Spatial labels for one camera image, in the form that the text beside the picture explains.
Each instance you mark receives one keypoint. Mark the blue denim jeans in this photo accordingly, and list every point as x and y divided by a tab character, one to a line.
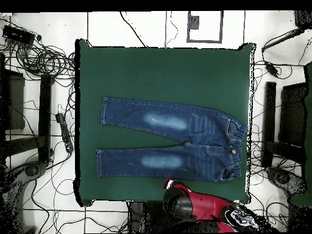
209	136

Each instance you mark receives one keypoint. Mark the black corner box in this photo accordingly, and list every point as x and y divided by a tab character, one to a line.
303	19

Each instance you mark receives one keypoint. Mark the black power brick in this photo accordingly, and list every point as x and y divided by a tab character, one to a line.
271	68

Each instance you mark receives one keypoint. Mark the grey square floor frame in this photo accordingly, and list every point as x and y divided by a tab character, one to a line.
221	26

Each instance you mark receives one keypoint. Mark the black round stand base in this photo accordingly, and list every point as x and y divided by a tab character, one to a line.
282	178
33	169

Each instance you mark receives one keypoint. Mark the dark flat panel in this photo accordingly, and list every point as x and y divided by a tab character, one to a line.
15	102
292	114

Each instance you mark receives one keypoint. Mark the dark green table cloth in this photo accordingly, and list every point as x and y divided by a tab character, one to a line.
146	68

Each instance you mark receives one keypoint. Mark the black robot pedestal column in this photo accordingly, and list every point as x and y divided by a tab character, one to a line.
146	217

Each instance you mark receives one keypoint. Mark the black power strip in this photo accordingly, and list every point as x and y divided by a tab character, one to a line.
64	132

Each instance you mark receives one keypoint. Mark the black stand leg bar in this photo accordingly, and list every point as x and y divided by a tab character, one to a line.
45	117
270	121

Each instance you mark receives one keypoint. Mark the black rod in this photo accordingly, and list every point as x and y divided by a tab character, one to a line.
280	40

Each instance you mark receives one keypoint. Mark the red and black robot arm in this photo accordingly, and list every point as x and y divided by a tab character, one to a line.
207	204

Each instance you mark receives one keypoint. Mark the small grey square patch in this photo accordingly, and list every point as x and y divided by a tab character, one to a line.
194	22

